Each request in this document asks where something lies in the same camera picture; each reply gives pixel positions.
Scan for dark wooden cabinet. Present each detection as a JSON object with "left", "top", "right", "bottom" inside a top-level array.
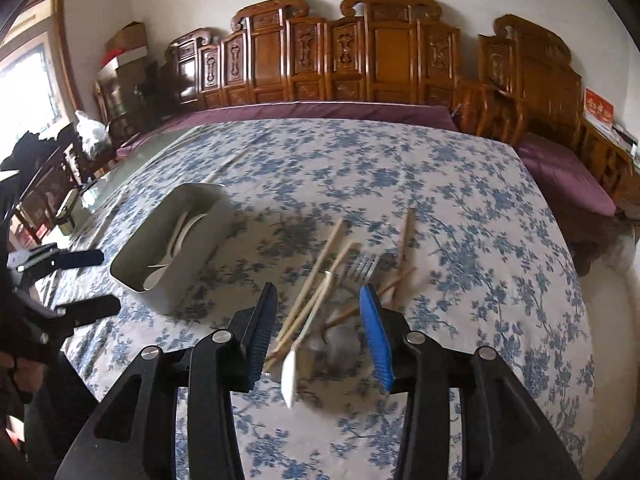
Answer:
[{"left": 95, "top": 60, "right": 168, "bottom": 133}]

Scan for white ceramic spoon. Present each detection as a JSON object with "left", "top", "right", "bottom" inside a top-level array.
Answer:
[
  {"left": 167, "top": 212, "right": 208, "bottom": 261},
  {"left": 145, "top": 262, "right": 173, "bottom": 288},
  {"left": 281, "top": 271, "right": 332, "bottom": 408}
]

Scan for brown wooden chopstick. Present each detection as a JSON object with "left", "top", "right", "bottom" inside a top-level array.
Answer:
[
  {"left": 392, "top": 207, "right": 417, "bottom": 311},
  {"left": 325, "top": 266, "right": 418, "bottom": 331}
]

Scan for light wooden chopstick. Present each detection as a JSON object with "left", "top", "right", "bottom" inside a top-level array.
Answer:
[
  {"left": 286, "top": 217, "right": 347, "bottom": 321},
  {"left": 204, "top": 149, "right": 251, "bottom": 185},
  {"left": 264, "top": 242, "right": 362, "bottom": 363}
]

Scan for long carved wooden bench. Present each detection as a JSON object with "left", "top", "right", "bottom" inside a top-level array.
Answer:
[{"left": 165, "top": 0, "right": 463, "bottom": 111}]

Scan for black bag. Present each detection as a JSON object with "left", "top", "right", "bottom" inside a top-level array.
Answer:
[{"left": 0, "top": 130, "right": 76, "bottom": 171}]

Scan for person's dark clothing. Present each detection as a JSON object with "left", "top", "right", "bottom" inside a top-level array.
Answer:
[{"left": 0, "top": 350, "right": 103, "bottom": 480}]

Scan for dark wooden chair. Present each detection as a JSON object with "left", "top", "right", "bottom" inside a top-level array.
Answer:
[{"left": 15, "top": 157, "right": 83, "bottom": 243}]

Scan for grey utensil container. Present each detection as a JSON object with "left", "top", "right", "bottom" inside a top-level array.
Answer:
[{"left": 110, "top": 183, "right": 236, "bottom": 315}]

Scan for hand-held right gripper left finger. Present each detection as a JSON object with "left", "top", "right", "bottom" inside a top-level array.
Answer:
[{"left": 54, "top": 282, "right": 279, "bottom": 480}]

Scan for window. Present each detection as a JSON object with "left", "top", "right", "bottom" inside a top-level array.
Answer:
[{"left": 0, "top": 45, "right": 66, "bottom": 141}]

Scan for short carved wooden bench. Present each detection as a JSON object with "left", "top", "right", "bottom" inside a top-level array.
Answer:
[{"left": 477, "top": 15, "right": 640, "bottom": 211}]

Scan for blue floral tablecloth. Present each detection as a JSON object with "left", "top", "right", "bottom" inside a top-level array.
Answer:
[{"left": 37, "top": 119, "right": 598, "bottom": 480}]

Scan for long purple seat cushion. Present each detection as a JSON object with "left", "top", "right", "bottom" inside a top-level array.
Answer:
[{"left": 117, "top": 101, "right": 460, "bottom": 158}]

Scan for short purple seat cushion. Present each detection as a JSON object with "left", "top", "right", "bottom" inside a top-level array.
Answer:
[{"left": 517, "top": 132, "right": 617, "bottom": 217}]

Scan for red desk calendar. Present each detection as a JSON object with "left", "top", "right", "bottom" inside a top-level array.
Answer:
[{"left": 584, "top": 87, "right": 615, "bottom": 126}]

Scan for metal fork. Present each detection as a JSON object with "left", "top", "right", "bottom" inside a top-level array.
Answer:
[{"left": 320, "top": 254, "right": 382, "bottom": 346}]

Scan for white plastic bag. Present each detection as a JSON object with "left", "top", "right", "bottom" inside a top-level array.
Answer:
[{"left": 75, "top": 110, "right": 111, "bottom": 156}]

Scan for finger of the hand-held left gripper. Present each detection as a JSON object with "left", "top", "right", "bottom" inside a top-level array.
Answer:
[
  {"left": 22, "top": 294, "right": 122, "bottom": 341},
  {"left": 7, "top": 242, "right": 105, "bottom": 273}
]

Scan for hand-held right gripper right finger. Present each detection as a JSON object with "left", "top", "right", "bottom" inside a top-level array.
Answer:
[{"left": 359, "top": 284, "right": 583, "bottom": 480}]

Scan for stacked cardboard boxes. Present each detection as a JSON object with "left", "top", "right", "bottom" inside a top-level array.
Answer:
[{"left": 102, "top": 21, "right": 151, "bottom": 68}]

